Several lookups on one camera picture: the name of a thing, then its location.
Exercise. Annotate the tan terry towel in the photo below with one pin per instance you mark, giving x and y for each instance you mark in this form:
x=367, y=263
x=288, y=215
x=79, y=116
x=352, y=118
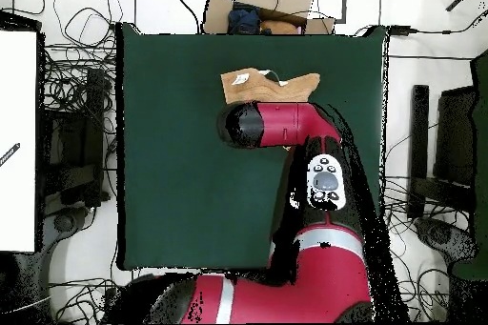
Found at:
x=263, y=90

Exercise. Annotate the orange garment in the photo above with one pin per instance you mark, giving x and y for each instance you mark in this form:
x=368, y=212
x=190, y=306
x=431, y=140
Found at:
x=280, y=27

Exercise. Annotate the black power adapter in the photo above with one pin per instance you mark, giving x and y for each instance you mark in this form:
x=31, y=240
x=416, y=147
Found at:
x=399, y=29

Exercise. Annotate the green cloth covered furniture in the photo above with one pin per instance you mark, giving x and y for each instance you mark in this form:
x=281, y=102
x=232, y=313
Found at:
x=481, y=149

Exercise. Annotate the dark green table cloth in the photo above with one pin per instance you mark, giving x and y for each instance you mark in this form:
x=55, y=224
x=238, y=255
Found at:
x=171, y=149

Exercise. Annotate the white panel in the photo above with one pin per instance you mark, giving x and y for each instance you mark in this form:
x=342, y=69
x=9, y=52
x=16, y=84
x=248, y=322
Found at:
x=17, y=130

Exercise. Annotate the black marker pen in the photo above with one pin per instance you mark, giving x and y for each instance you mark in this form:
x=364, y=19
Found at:
x=9, y=154

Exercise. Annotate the black upright bar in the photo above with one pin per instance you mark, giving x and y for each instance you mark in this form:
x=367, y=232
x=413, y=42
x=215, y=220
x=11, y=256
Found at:
x=418, y=130

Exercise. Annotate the black equipment stand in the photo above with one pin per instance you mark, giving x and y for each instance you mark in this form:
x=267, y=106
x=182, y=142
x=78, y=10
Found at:
x=76, y=142

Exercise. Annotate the dark blue garment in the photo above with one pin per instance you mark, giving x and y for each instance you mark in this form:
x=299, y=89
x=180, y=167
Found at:
x=244, y=20

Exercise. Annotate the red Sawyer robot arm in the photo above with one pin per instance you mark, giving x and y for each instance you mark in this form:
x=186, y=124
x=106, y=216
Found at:
x=324, y=283

